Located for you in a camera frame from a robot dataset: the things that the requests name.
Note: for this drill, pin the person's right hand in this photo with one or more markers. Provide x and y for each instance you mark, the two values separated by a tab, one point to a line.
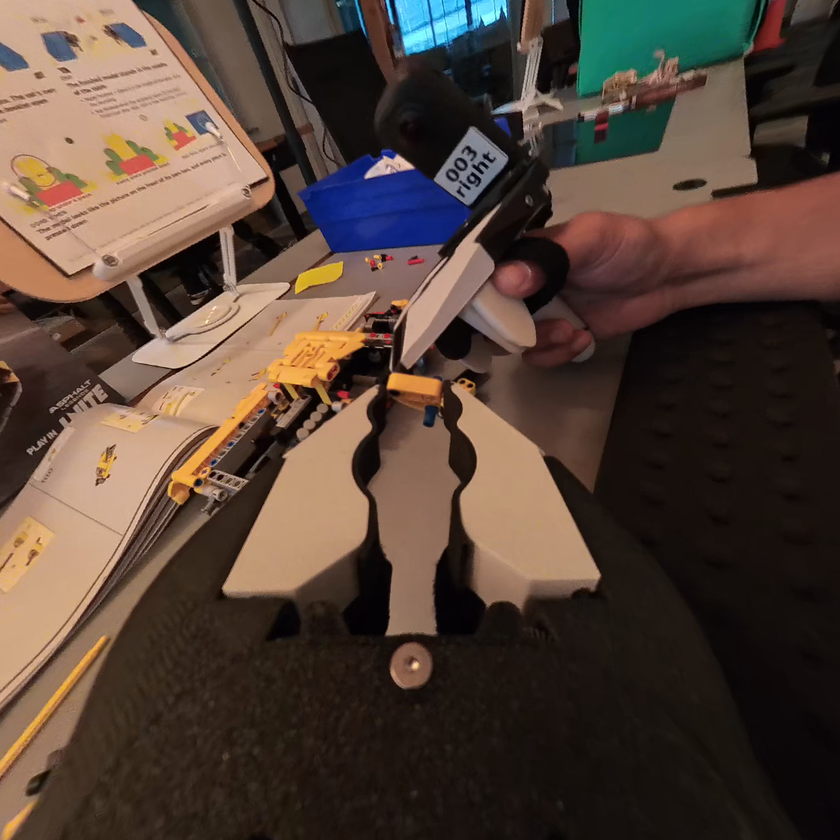
610	275

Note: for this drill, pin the black toy set box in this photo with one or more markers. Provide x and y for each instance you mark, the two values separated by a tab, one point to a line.
52	407

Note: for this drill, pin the yellow paper sheet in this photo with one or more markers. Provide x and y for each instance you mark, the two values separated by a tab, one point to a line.
318	277

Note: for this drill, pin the white clipboard stand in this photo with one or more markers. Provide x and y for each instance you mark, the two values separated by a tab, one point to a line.
216	315

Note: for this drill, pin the dark flat panel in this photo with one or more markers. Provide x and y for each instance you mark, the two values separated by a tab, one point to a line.
341	98

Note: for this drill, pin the grey desk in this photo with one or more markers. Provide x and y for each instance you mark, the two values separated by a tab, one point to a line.
558	407

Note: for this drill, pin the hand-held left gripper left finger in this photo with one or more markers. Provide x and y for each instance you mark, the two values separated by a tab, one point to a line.
295	531

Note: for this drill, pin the crumpled white paper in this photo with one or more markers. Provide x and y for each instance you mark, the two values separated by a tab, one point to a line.
387	165

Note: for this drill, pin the wall window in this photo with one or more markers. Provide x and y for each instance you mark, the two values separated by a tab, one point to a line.
446	26

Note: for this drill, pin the dark red flat box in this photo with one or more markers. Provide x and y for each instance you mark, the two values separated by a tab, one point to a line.
682	92

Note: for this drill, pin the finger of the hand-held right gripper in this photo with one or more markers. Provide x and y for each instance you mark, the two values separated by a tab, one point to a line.
397	341
453	282

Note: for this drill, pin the small tan figurine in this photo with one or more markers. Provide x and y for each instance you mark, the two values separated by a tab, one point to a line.
623	79

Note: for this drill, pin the thin yellow bar piece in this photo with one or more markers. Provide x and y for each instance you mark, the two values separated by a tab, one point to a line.
52	709

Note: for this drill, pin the green sheet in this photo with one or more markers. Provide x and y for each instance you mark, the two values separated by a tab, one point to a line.
656	33

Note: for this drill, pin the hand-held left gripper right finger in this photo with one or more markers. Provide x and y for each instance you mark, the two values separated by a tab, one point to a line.
525	525

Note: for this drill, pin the instruction booklet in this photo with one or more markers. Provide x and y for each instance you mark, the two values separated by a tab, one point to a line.
98	472

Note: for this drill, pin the blue plastic bin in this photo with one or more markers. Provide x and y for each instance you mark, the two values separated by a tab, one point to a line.
380	210

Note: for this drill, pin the yellow toy car model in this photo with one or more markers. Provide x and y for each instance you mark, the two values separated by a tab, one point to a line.
315	354

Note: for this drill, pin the grey side table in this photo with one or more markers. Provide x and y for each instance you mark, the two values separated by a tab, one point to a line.
656	170

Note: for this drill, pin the pile of small coloured pins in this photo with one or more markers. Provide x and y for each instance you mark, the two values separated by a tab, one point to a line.
375	262

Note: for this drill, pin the person's right forearm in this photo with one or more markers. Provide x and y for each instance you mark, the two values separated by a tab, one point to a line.
754	243

